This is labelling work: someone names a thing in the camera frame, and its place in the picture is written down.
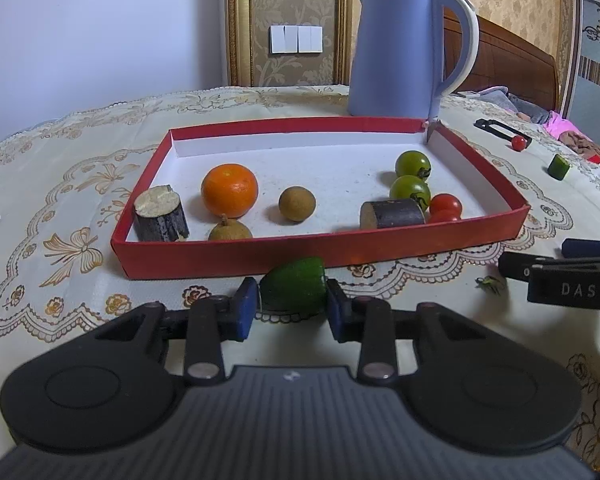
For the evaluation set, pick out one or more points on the brown cloth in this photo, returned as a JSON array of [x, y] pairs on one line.
[[582, 145]]

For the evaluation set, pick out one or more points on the green tomato stem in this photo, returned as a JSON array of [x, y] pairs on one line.
[[491, 285]]

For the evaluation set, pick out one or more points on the pink cloth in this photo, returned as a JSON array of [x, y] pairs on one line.
[[560, 125]]

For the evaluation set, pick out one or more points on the brown longan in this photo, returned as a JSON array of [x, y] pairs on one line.
[[297, 204]]

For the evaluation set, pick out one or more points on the dark eggplant chunk right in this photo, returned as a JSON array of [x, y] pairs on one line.
[[395, 214]]

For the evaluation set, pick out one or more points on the red cherry tomato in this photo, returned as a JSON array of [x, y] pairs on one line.
[[444, 217], [518, 143], [446, 203]]

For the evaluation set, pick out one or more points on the grey cloth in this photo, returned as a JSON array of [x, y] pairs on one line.
[[525, 105]]

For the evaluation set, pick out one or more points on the gold wall panel frame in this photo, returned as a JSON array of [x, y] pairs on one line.
[[240, 25]]

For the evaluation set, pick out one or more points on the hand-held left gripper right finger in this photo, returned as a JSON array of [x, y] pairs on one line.
[[334, 310]]

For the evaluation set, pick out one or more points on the red cardboard box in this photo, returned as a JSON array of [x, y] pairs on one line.
[[330, 170]]

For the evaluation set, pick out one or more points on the black clip tool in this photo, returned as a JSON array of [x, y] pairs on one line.
[[482, 123]]

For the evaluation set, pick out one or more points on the white light switch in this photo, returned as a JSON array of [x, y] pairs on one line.
[[296, 39]]

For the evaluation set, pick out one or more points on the blue electric kettle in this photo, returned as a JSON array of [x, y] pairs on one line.
[[395, 55]]

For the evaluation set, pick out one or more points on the wooden headboard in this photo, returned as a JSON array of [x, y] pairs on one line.
[[510, 60]]

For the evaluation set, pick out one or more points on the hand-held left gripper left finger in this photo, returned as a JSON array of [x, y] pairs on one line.
[[245, 310]]

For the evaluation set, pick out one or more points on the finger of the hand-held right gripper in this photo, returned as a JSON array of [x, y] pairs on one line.
[[582, 248], [517, 266]]

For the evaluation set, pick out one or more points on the green cucumber piece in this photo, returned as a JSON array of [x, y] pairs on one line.
[[559, 167], [295, 285]]

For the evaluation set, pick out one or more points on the orange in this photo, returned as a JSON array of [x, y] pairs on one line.
[[230, 191]]

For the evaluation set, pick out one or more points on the dark eggplant chunk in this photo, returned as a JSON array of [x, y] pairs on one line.
[[160, 212], [395, 214]]

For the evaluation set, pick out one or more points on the dark eggplant chunk left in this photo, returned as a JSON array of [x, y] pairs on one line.
[[160, 212]]

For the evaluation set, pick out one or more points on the pale pink blanket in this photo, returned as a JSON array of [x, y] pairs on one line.
[[495, 92]]

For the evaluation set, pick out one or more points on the brown pear-shaped fruit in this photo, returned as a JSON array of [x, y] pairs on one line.
[[230, 231]]

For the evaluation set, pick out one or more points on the green tomato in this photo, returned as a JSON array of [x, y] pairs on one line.
[[412, 164], [407, 190]]

